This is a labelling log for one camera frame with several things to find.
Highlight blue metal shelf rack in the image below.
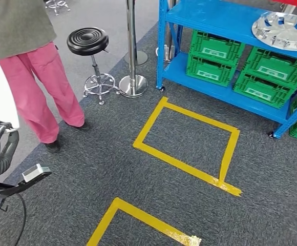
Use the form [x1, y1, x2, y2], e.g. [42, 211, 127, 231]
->
[155, 0, 297, 140]

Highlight person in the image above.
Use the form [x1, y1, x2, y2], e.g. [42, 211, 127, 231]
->
[0, 0, 90, 154]

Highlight black round stool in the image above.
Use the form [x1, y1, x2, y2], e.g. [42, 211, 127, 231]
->
[66, 27, 120, 106]

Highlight chrome stool base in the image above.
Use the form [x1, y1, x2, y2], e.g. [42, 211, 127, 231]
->
[45, 0, 71, 16]

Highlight yellow floor tape square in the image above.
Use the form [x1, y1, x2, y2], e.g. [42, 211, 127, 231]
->
[86, 197, 202, 246]
[132, 96, 242, 198]

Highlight silver wheel hubcap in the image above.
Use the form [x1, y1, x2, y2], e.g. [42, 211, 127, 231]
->
[251, 11, 297, 52]

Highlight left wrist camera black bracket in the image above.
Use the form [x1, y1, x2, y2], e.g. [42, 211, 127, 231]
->
[0, 163, 53, 200]

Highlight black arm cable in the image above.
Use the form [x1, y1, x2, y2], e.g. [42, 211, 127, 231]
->
[12, 193, 27, 246]

